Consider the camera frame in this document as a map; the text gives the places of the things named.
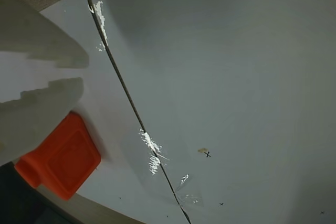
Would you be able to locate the clear tape strip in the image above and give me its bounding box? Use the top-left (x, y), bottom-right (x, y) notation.
top-left (119, 126), bottom-right (207, 208)

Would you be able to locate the white paper sheet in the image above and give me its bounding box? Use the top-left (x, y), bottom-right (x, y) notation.
top-left (86, 0), bottom-right (336, 224)
top-left (0, 0), bottom-right (191, 224)

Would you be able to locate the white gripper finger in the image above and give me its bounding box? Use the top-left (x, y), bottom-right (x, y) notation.
top-left (0, 0), bottom-right (90, 69)
top-left (0, 77), bottom-right (85, 168)

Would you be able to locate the orange cube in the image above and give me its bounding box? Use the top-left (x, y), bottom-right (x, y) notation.
top-left (14, 111), bottom-right (102, 200)

